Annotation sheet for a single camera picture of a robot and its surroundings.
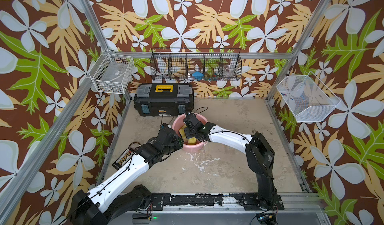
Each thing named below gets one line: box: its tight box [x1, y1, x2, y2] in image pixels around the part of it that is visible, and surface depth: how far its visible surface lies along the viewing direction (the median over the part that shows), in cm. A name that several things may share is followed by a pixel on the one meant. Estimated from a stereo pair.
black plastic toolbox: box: [133, 83, 195, 117], surface depth 101 cm
